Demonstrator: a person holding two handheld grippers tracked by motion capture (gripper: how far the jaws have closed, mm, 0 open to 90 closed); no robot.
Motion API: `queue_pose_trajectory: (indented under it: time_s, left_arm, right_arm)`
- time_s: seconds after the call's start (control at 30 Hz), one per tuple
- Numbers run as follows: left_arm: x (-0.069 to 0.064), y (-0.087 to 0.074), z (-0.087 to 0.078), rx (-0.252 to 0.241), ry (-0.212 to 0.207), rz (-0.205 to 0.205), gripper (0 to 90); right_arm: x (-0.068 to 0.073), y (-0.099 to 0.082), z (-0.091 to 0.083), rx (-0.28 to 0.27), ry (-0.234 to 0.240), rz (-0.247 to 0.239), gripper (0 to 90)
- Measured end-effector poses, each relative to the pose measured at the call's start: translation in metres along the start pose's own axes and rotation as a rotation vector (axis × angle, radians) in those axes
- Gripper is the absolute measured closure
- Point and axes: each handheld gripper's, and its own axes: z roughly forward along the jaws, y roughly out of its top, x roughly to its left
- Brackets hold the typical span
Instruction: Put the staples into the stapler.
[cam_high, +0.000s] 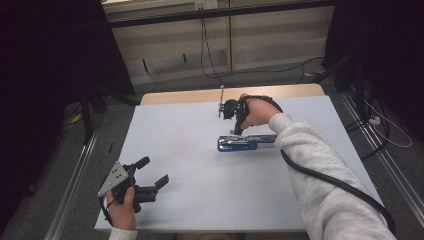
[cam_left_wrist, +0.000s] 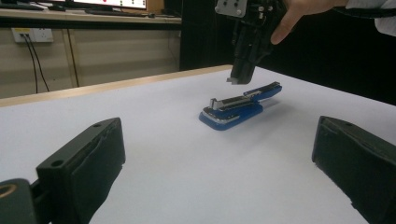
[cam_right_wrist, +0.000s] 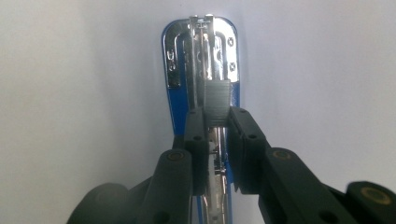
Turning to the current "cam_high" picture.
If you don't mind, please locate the black floor cable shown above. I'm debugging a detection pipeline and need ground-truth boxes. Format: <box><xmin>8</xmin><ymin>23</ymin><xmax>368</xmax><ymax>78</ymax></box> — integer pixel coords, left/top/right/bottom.
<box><xmin>344</xmin><ymin>94</ymin><xmax>392</xmax><ymax>162</ymax></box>

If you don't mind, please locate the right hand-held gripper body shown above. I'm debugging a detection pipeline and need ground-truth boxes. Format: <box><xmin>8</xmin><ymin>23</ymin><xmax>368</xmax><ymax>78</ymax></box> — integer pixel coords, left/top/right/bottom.
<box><xmin>218</xmin><ymin>84</ymin><xmax>250</xmax><ymax>125</ymax></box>

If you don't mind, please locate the blue stapler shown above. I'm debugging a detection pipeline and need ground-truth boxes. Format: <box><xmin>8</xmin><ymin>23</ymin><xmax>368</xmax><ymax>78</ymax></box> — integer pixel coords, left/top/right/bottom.
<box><xmin>217</xmin><ymin>134</ymin><xmax>278</xmax><ymax>153</ymax></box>

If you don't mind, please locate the black metal bar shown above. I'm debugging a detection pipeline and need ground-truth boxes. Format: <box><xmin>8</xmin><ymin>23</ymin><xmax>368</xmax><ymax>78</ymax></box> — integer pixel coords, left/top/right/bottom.
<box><xmin>107</xmin><ymin>0</ymin><xmax>336</xmax><ymax>30</ymax></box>

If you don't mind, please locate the black curtain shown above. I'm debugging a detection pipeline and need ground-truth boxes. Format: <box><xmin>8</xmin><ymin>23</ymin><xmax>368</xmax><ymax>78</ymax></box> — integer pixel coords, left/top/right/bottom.
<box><xmin>320</xmin><ymin>0</ymin><xmax>424</xmax><ymax>143</ymax></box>
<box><xmin>0</xmin><ymin>0</ymin><xmax>136</xmax><ymax>234</ymax></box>

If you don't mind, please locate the beige wooden cabinet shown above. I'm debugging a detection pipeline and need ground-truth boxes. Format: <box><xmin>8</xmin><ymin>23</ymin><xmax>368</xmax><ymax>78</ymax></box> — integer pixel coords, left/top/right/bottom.
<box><xmin>102</xmin><ymin>0</ymin><xmax>336</xmax><ymax>86</ymax></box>

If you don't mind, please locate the black hanging cable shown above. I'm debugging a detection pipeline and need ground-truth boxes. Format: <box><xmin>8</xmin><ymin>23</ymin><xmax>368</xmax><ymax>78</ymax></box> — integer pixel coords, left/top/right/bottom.
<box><xmin>199</xmin><ymin>17</ymin><xmax>325</xmax><ymax>88</ymax></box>

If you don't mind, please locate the white cable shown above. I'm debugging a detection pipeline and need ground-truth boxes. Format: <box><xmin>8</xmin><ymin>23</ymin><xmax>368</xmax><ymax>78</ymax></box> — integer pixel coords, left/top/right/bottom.
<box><xmin>364</xmin><ymin>99</ymin><xmax>414</xmax><ymax>149</ymax></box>

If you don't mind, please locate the right hand-held gripper cable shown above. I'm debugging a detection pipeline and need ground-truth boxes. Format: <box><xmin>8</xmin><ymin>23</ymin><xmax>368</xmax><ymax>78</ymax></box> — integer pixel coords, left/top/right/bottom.
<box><xmin>244</xmin><ymin>95</ymin><xmax>398</xmax><ymax>236</ymax></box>

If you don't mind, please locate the white wall socket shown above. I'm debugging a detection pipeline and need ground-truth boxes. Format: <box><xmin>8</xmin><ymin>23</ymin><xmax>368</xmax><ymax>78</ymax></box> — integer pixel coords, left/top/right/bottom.
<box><xmin>194</xmin><ymin>0</ymin><xmax>219</xmax><ymax>11</ymax></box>

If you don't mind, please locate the person's right hand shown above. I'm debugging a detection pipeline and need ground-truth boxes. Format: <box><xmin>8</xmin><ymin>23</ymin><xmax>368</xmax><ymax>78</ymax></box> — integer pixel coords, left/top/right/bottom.
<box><xmin>238</xmin><ymin>92</ymin><xmax>282</xmax><ymax>131</ymax></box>

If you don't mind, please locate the black metal stand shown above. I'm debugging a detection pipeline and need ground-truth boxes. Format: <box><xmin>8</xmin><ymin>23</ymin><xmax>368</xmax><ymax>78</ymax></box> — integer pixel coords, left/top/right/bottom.
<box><xmin>79</xmin><ymin>83</ymin><xmax>141</xmax><ymax>145</ymax></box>

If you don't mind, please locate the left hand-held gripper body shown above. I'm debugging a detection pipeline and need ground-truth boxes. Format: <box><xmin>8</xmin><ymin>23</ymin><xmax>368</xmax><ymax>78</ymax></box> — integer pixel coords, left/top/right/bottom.
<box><xmin>97</xmin><ymin>161</ymin><xmax>158</xmax><ymax>214</ymax></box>

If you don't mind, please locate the person's left hand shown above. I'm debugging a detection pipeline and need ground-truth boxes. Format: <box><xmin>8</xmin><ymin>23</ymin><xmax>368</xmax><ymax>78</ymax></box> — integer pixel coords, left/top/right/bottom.
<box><xmin>105</xmin><ymin>186</ymin><xmax>138</xmax><ymax>231</ymax></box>

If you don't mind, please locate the metal floor rail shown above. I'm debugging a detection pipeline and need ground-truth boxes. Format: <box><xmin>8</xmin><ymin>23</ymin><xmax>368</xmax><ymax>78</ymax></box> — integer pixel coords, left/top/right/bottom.
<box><xmin>336</xmin><ymin>89</ymin><xmax>424</xmax><ymax>228</ymax></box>
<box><xmin>42</xmin><ymin>129</ymin><xmax>100</xmax><ymax>240</ymax></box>

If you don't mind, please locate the hand-held gripper cable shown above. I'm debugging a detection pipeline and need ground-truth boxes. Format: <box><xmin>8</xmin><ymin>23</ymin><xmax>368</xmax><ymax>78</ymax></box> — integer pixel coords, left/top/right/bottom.
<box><xmin>98</xmin><ymin>195</ymin><xmax>115</xmax><ymax>228</ymax></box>
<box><xmin>244</xmin><ymin>95</ymin><xmax>398</xmax><ymax>236</ymax></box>

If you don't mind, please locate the white table mat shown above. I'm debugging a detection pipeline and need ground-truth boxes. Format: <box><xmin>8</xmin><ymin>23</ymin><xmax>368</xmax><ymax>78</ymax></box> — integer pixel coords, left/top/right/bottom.
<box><xmin>94</xmin><ymin>95</ymin><xmax>384</xmax><ymax>233</ymax></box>

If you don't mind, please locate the left hand-held gripper cable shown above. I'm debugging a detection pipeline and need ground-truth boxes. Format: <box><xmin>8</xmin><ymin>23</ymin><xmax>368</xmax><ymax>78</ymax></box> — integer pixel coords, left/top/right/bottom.
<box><xmin>98</xmin><ymin>195</ymin><xmax>115</xmax><ymax>228</ymax></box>

